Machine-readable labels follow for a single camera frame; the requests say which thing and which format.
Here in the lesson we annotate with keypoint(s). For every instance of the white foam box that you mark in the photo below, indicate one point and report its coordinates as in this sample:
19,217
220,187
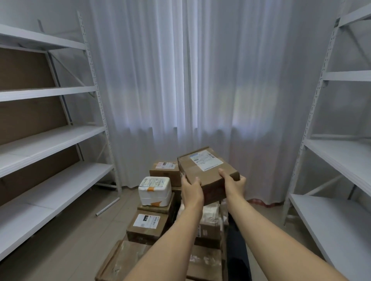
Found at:
155,191

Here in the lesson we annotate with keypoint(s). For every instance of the white sheer curtain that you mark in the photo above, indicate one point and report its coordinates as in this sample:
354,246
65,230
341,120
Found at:
203,86

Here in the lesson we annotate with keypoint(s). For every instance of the white plastic mailer bag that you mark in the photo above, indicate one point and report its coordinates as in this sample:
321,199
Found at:
211,213

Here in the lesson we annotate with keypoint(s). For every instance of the brown backing board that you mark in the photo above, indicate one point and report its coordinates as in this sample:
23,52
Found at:
26,110

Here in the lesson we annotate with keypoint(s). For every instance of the person's left forearm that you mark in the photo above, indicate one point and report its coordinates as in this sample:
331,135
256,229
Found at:
171,243

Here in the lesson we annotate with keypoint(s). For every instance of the person's left hand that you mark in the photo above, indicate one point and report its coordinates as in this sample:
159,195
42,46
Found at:
192,194

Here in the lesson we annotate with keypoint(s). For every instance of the person's right hand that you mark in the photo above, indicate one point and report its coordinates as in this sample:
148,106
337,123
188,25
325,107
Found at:
234,188

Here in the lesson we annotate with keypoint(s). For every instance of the person's dark trouser leg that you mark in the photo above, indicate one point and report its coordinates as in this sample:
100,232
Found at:
238,249

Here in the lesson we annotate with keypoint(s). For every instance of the person's left thumb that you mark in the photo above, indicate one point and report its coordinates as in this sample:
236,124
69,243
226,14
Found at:
198,181

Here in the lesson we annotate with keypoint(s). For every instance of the person's right thumb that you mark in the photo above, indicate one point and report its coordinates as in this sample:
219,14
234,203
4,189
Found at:
224,174

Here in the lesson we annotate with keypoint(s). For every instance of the white metal shelf unit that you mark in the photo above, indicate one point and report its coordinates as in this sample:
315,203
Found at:
43,139
336,162

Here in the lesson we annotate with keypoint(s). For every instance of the person's right forearm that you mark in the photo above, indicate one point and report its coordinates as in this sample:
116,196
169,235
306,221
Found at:
269,240

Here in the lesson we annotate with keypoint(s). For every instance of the white metal tube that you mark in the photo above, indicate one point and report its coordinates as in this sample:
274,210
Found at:
107,206

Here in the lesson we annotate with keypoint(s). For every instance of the brown cardboard box white label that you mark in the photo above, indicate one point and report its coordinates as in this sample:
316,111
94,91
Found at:
207,170

